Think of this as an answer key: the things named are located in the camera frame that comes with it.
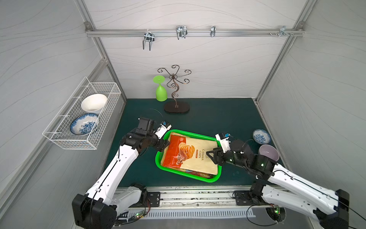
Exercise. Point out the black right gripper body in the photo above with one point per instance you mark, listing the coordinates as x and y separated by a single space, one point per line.
218 155

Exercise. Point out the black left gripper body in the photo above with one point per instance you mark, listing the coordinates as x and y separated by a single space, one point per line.
162 144

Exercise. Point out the orange cheddar chips bag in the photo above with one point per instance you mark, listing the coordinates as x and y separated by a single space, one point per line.
189 153

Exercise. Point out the brown Kettle chips bag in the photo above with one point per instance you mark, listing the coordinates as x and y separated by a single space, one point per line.
195 173

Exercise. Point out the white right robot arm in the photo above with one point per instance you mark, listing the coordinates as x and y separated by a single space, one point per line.
278 186

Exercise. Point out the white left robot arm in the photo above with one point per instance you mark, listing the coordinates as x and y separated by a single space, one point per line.
99 208

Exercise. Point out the green plastic basket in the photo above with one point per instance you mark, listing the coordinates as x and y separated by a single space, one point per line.
159 157

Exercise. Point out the pink round bowl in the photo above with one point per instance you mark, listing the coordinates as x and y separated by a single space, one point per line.
269 151

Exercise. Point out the small blue patterned bowl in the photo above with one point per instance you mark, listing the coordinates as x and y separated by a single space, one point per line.
261 136

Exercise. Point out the dark metal ornament stand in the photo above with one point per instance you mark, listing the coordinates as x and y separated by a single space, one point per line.
176 107

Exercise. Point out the green plastic wine glass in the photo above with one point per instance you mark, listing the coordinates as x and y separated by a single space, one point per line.
161 93

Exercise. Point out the white ceramic bowl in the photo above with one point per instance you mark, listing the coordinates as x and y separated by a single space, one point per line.
94 103

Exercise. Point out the blue patterned ceramic bowl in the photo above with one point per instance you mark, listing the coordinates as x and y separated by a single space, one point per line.
84 124

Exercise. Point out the metal double hook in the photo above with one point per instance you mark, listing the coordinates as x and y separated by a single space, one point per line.
149 38

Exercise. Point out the metal clip hook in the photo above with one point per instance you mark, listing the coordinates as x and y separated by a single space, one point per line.
181 32

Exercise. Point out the small metal hook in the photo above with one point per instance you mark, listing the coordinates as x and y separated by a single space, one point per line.
212 31

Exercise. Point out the metal corner hook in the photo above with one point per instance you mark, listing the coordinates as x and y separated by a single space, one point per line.
281 33

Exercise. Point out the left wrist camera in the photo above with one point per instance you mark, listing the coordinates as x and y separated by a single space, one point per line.
162 129

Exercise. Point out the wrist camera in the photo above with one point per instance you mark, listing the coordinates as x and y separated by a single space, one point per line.
223 138
162 129

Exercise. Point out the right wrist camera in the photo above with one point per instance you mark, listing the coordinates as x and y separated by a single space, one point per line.
223 138

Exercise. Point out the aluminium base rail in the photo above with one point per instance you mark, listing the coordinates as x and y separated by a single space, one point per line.
199 202

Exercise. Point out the white wire wall basket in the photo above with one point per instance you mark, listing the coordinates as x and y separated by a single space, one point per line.
58 131

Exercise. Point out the aluminium top rail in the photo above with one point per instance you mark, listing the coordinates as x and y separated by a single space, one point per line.
166 33

